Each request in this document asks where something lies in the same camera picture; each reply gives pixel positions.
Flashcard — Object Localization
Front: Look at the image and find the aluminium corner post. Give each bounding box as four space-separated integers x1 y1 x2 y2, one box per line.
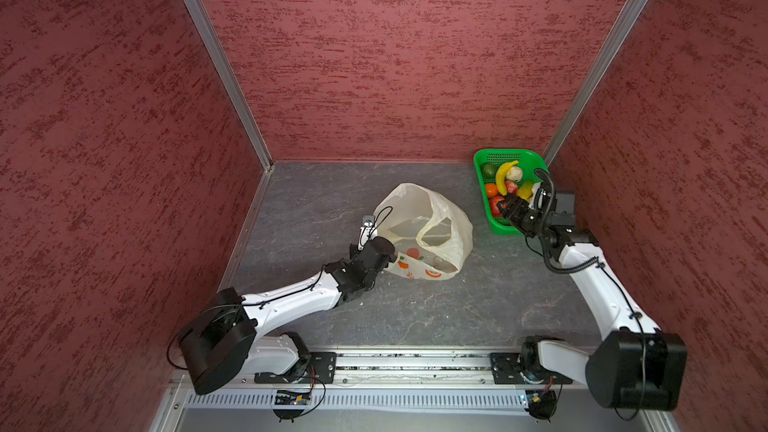
543 0 649 166
183 0 274 173

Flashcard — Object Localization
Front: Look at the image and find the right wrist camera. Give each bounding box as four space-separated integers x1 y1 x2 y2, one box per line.
530 182 577 227

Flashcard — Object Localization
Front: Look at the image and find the yellow green mango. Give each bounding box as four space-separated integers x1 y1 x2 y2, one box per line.
516 181 534 202

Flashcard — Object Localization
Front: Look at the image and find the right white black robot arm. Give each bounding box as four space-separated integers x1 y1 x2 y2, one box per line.
495 193 687 411

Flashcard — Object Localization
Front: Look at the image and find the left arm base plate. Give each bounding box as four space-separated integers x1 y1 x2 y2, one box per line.
253 352 338 385

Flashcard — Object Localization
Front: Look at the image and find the right aluminium corner post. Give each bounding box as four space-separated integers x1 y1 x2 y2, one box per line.
543 0 649 166

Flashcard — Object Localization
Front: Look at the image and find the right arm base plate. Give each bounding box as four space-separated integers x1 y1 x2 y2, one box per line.
489 352 573 387

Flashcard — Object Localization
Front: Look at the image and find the small orange tangerine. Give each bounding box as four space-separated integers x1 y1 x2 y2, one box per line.
484 183 499 199

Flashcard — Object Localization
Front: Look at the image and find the left aluminium corner post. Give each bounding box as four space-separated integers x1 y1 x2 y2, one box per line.
183 0 274 173

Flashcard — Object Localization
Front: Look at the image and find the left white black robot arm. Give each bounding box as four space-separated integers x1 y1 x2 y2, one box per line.
172 237 397 396

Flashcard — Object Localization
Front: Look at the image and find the red apple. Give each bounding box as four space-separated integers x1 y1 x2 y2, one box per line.
488 195 505 217

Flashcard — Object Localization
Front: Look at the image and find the red strawberry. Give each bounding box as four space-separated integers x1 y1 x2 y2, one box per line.
505 181 518 194

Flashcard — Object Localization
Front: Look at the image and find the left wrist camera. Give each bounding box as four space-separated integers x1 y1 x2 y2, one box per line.
357 215 377 247

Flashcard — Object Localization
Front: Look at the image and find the printed translucent plastic bag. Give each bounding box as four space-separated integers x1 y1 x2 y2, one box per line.
374 183 473 281

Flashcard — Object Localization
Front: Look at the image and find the green lime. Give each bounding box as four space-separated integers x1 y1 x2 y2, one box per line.
480 162 498 181

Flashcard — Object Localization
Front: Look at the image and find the yellow banana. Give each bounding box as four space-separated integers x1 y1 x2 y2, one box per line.
495 160 518 196

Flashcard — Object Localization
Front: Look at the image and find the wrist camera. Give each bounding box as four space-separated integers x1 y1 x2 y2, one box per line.
357 215 377 247
530 182 577 227

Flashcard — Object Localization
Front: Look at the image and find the green plastic basket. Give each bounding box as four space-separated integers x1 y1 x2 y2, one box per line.
473 149 548 236

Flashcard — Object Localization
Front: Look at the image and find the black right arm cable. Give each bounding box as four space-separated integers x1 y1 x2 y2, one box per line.
524 167 601 275

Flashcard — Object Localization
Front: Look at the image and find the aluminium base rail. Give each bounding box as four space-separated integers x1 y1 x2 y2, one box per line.
170 344 658 388

